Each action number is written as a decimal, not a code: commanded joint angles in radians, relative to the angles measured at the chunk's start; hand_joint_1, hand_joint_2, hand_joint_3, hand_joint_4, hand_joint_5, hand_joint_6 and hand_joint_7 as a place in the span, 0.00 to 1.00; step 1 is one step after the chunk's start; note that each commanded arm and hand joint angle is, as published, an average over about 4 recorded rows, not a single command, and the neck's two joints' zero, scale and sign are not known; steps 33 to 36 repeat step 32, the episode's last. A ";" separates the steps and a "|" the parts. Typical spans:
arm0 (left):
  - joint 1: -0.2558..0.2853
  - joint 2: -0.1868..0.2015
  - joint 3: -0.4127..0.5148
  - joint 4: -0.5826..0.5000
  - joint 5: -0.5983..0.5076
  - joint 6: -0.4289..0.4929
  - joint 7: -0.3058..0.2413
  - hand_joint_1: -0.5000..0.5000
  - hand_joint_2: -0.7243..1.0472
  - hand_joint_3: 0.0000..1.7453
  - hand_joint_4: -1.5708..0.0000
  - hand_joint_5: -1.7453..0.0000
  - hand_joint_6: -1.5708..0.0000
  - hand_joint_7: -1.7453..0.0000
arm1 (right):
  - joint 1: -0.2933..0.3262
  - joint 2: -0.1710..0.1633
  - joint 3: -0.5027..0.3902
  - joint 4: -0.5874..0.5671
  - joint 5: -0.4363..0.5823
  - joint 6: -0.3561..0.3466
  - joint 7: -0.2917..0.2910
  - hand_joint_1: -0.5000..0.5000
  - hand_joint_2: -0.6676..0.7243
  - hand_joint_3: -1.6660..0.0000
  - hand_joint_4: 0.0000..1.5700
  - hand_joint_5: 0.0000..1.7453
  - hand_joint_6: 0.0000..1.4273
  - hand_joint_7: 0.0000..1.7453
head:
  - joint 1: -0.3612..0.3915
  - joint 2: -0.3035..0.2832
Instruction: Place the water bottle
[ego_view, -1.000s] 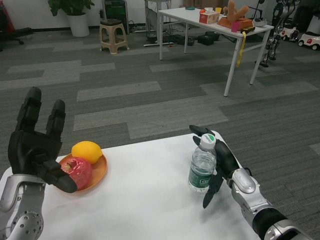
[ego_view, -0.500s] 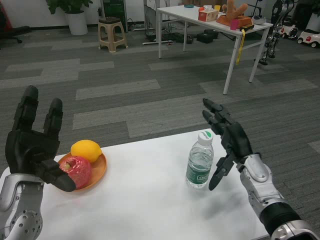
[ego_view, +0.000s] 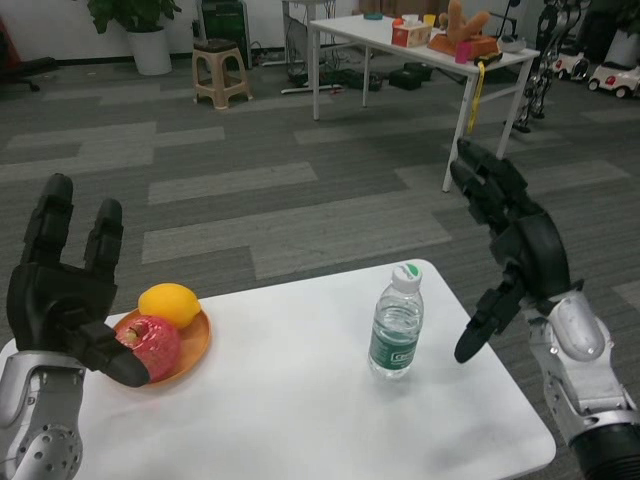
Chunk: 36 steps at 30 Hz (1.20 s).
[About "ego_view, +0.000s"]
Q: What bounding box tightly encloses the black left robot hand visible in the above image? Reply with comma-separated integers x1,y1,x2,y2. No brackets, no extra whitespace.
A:
5,173,152,389

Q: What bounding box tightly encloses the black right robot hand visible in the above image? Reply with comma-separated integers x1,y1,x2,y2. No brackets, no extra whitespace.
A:
448,137,585,365

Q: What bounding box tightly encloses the clear plastic water bottle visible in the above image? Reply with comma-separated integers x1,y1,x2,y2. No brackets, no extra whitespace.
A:
367,259,425,381

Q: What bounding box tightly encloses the red apple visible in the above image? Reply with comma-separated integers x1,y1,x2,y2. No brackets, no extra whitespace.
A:
113,314,182,384

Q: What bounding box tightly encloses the yellow lemon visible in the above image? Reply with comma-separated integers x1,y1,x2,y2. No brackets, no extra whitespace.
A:
138,282,202,330

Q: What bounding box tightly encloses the orange round plate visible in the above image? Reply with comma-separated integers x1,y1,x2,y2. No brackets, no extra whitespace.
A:
102,307,213,385

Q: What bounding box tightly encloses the white toy car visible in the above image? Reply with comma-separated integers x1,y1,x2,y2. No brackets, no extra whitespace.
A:
552,47,591,81
587,62,640,101

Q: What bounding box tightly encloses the yellow black tape measure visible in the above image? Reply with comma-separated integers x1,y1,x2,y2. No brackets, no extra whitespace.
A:
467,53,503,135

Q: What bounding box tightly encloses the black box on floor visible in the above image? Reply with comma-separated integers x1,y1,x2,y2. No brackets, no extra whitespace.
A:
388,63,434,92

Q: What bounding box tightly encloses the silver black humanoid robot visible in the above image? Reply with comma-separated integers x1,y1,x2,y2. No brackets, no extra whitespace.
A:
512,0,584,134

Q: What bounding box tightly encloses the large white plant pot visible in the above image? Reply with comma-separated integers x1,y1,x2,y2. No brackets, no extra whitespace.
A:
607,27,640,69

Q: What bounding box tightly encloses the black office chair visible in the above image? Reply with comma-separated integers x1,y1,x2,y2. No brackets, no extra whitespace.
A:
0,14,59,93

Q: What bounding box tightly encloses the orange tray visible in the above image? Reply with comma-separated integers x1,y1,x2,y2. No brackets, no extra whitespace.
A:
427,33,501,59

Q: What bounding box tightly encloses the orange plush toy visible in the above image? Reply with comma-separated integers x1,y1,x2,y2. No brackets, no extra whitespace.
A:
438,0,491,46

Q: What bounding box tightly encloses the orange tissue box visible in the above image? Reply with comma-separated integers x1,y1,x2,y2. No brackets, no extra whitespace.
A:
391,22,432,49

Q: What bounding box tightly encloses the white metal-leg table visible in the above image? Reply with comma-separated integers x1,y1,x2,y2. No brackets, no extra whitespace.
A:
308,14,541,194

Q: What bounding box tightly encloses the beige plastic stool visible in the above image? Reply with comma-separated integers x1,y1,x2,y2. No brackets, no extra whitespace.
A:
192,38,254,111

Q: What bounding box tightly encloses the green leafy plant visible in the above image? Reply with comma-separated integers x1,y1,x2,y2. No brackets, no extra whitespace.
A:
85,0,184,34

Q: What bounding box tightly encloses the black computer tower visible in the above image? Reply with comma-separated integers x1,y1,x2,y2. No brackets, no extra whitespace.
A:
199,0,254,70

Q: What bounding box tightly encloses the white standing desk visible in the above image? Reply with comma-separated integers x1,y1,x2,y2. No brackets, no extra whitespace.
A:
281,0,351,96

